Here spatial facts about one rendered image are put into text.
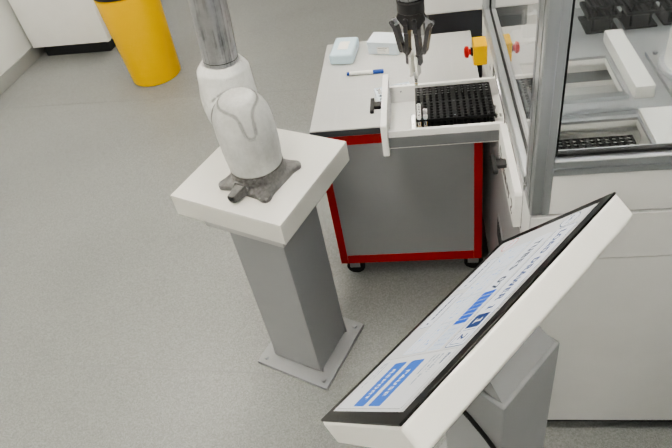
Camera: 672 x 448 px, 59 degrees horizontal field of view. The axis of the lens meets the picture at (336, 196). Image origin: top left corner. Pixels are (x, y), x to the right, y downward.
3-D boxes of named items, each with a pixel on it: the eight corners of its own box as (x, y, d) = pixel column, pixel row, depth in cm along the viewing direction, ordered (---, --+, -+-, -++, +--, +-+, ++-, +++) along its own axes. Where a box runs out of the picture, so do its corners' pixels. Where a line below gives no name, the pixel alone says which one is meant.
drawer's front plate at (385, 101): (383, 157, 171) (380, 126, 164) (386, 103, 193) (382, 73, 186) (390, 157, 171) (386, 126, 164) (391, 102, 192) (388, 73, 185)
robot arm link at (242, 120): (235, 187, 160) (212, 120, 145) (220, 152, 173) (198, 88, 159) (291, 166, 163) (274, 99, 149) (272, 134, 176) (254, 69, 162)
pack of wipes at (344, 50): (353, 64, 227) (352, 54, 225) (329, 65, 230) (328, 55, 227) (360, 45, 238) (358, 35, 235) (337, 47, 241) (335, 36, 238)
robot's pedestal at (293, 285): (258, 363, 222) (196, 217, 173) (298, 303, 241) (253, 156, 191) (327, 391, 209) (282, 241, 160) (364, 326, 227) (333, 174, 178)
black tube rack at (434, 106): (417, 138, 173) (415, 120, 168) (416, 105, 186) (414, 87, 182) (495, 132, 169) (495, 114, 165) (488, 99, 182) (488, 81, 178)
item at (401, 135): (389, 149, 171) (387, 132, 167) (391, 101, 190) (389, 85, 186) (532, 139, 165) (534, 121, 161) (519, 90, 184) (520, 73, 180)
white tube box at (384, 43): (367, 54, 232) (366, 42, 229) (374, 43, 238) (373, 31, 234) (398, 55, 227) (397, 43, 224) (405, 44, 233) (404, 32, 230)
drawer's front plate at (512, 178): (512, 228, 142) (515, 194, 135) (498, 155, 164) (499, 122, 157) (520, 228, 142) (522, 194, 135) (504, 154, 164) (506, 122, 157)
